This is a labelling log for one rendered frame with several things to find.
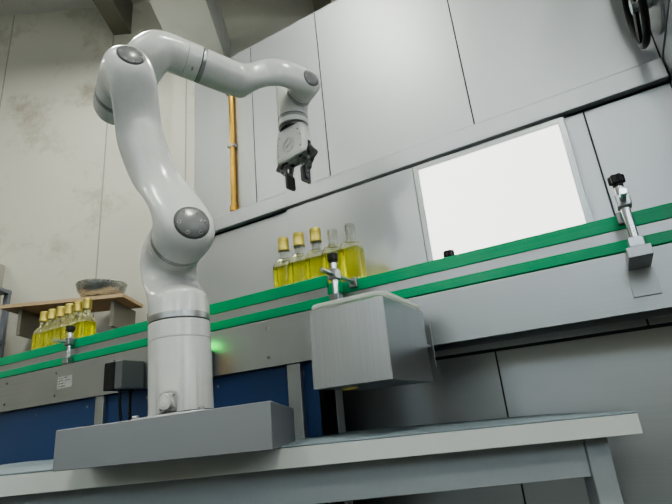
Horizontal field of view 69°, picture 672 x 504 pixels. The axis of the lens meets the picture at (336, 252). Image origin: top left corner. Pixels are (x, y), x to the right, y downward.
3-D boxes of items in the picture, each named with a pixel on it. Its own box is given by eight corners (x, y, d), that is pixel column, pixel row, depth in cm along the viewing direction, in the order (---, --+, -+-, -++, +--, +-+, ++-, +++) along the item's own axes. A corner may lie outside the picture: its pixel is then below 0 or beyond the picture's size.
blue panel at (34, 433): (356, 431, 128) (350, 364, 134) (322, 436, 114) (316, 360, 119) (13, 461, 199) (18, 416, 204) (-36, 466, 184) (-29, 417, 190)
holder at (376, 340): (440, 381, 111) (430, 314, 116) (393, 378, 88) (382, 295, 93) (373, 390, 118) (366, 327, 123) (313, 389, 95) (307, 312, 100)
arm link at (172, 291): (155, 316, 90) (154, 201, 98) (135, 338, 104) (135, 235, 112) (218, 316, 97) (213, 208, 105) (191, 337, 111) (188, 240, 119)
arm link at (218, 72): (215, 19, 117) (324, 69, 131) (195, 62, 129) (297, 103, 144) (211, 48, 113) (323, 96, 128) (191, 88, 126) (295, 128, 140)
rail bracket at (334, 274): (362, 307, 127) (357, 262, 131) (329, 296, 113) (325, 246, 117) (352, 309, 129) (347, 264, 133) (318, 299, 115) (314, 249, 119)
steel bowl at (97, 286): (134, 305, 446) (135, 288, 451) (113, 294, 407) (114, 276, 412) (88, 309, 446) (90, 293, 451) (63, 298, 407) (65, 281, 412)
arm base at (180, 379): (214, 412, 82) (209, 306, 89) (105, 428, 83) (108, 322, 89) (244, 414, 100) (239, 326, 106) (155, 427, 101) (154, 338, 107)
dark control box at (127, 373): (144, 389, 144) (145, 361, 147) (120, 389, 137) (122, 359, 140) (125, 392, 147) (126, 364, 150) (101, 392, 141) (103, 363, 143)
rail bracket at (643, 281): (661, 294, 95) (628, 191, 103) (668, 277, 81) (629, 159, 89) (633, 299, 97) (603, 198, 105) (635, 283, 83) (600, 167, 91)
